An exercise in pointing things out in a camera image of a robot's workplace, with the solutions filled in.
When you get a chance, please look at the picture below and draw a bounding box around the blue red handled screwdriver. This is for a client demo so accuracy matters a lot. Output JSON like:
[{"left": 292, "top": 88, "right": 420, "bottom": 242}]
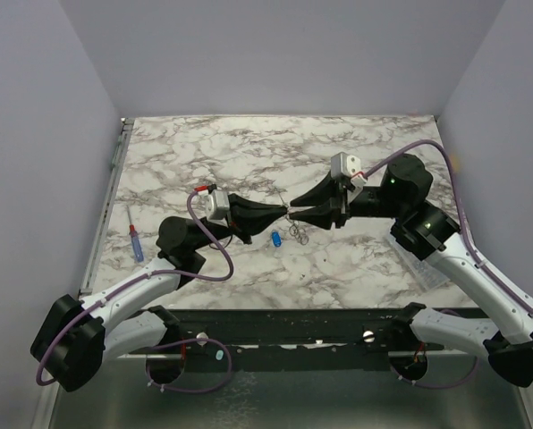
[{"left": 126, "top": 206, "right": 144, "bottom": 263}]

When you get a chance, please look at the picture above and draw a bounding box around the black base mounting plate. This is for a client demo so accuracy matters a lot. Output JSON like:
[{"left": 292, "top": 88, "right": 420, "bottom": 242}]
[{"left": 127, "top": 303, "right": 446, "bottom": 372}]

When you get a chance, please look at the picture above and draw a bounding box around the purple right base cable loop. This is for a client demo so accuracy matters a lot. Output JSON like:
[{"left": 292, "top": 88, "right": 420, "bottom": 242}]
[{"left": 389, "top": 348, "right": 481, "bottom": 389}]

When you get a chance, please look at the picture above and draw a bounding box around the left side metal rail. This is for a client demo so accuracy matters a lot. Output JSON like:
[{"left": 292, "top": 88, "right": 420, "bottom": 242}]
[{"left": 78, "top": 117, "right": 135, "bottom": 297}]

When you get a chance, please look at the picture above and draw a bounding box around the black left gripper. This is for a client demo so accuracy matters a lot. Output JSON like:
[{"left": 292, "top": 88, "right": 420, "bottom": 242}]
[{"left": 190, "top": 193, "right": 287, "bottom": 252}]

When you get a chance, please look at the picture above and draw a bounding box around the clear plastic storage box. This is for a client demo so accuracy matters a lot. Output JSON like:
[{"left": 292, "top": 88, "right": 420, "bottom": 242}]
[{"left": 385, "top": 235, "right": 448, "bottom": 291}]

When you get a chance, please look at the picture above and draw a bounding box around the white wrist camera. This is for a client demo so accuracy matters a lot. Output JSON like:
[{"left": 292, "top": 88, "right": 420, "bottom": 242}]
[
  {"left": 205, "top": 189, "right": 230, "bottom": 222},
  {"left": 330, "top": 152, "right": 367, "bottom": 189}
]

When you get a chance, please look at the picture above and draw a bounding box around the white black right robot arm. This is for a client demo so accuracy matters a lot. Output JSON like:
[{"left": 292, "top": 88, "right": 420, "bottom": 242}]
[{"left": 290, "top": 153, "right": 533, "bottom": 387}]

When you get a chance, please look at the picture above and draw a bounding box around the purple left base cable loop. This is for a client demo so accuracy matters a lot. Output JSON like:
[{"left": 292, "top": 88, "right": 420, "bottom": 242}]
[{"left": 144, "top": 334, "right": 232, "bottom": 394}]

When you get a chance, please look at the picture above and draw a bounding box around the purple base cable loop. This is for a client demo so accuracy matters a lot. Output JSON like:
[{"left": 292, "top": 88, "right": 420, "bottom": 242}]
[
  {"left": 144, "top": 334, "right": 232, "bottom": 394},
  {"left": 389, "top": 348, "right": 481, "bottom": 389}
]

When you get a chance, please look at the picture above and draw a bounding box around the blue capped key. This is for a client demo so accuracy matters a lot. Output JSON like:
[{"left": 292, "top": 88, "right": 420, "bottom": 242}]
[{"left": 270, "top": 231, "right": 282, "bottom": 248}]

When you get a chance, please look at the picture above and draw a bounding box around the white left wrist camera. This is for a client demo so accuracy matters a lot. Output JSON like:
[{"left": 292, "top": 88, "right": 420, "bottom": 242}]
[{"left": 205, "top": 189, "right": 230, "bottom": 222}]

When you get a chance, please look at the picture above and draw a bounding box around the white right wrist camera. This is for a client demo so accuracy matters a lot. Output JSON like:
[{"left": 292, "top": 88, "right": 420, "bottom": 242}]
[{"left": 330, "top": 152, "right": 367, "bottom": 189}]

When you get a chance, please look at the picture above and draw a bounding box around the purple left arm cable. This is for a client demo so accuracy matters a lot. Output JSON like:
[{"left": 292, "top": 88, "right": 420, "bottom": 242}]
[{"left": 36, "top": 185, "right": 235, "bottom": 386}]

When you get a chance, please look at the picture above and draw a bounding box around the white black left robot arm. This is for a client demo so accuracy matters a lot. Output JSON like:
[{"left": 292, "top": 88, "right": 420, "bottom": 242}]
[{"left": 30, "top": 186, "right": 288, "bottom": 391}]

